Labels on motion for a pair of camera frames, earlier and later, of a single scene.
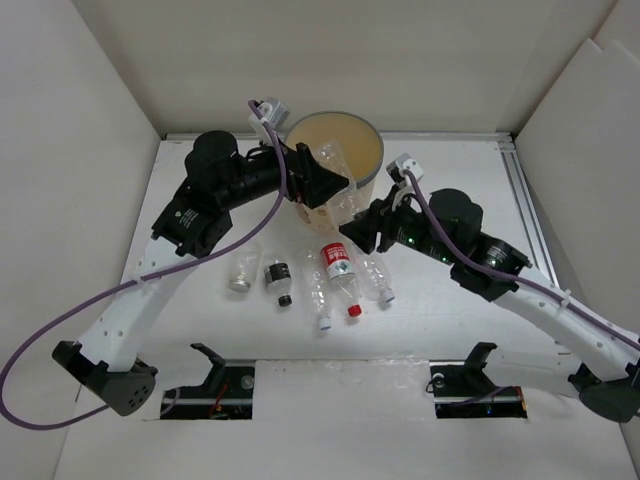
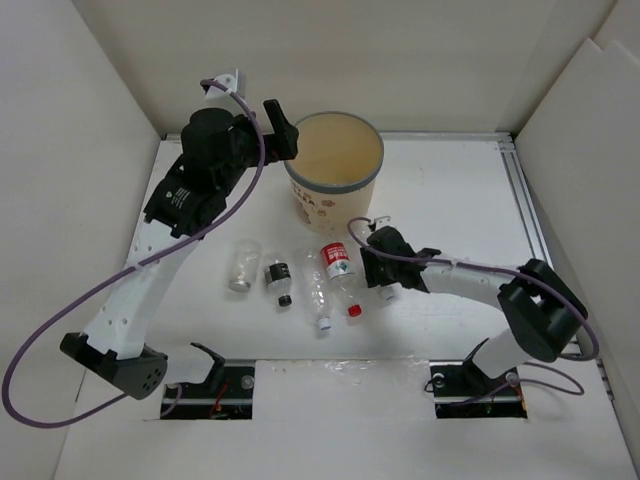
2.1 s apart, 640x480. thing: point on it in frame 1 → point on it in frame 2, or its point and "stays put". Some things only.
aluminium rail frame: (523, 188) stays put
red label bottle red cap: (341, 271) stays put
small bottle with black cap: (278, 277) stays put
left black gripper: (306, 181) → (280, 144)
